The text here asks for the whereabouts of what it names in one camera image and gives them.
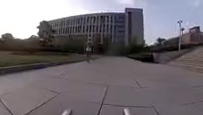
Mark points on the person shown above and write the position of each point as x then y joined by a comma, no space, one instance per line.
89,48

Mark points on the row of dark trees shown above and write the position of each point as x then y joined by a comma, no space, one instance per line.
116,49

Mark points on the grey stone slab plaza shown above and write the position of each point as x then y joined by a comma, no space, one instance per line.
121,81

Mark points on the large curved grey building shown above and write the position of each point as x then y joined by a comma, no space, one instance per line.
101,26

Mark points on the low green hedge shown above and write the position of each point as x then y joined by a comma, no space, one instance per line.
139,56

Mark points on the tree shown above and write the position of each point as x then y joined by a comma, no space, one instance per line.
45,32

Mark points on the grey stone kerb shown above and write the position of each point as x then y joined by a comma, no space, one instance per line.
22,68

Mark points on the long dark hedge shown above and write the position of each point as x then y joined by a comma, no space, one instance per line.
16,47

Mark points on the stone stairs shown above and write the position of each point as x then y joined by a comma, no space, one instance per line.
196,60

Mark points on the building with red top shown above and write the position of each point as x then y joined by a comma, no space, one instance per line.
197,36

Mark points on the grey concrete wall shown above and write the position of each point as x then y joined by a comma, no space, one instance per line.
163,56

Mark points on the lamp post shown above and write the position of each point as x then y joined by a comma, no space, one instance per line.
180,34

